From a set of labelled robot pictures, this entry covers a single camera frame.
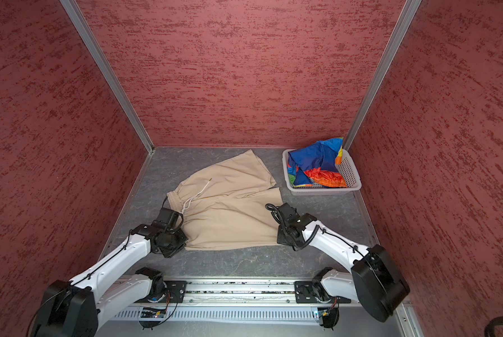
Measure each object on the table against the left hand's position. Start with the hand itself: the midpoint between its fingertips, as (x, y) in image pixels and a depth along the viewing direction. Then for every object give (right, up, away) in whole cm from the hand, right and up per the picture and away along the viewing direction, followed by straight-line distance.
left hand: (186, 247), depth 84 cm
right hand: (+40, +1, 0) cm, 40 cm away
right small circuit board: (+52, -18, -13) cm, 57 cm away
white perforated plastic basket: (+75, +33, +20) cm, 84 cm away
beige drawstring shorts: (+17, +15, +12) cm, 26 cm away
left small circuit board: (-10, -19, -11) cm, 24 cm away
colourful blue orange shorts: (+58, +34, +14) cm, 69 cm away
